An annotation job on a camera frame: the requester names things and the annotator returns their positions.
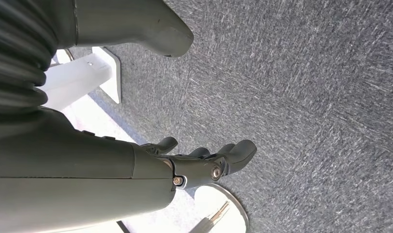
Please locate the grey kiosk stand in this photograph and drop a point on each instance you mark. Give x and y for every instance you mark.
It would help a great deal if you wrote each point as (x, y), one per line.
(77, 77)

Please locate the round white pole stand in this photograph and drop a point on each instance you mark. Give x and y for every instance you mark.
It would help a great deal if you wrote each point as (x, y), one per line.
(235, 222)

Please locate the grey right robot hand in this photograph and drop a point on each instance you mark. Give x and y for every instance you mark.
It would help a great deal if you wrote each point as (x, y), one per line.
(70, 177)

